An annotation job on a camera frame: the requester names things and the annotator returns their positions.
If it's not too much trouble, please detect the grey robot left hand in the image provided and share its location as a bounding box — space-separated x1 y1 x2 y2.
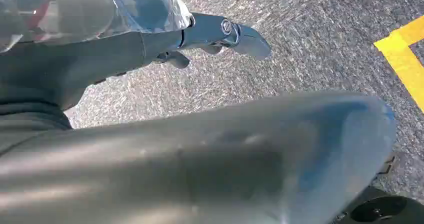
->
0 12 397 224

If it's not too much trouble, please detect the clear plastic film wrap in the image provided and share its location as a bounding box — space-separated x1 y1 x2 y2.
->
0 0 195 53

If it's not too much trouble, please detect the ribbed grey left arm sleeve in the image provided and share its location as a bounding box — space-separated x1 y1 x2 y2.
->
0 98 73 157

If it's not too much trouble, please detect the black robot foot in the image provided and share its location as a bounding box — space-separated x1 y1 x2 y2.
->
331 186 424 224

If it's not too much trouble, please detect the yellow floor tape square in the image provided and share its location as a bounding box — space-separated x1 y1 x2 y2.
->
373 15 424 114

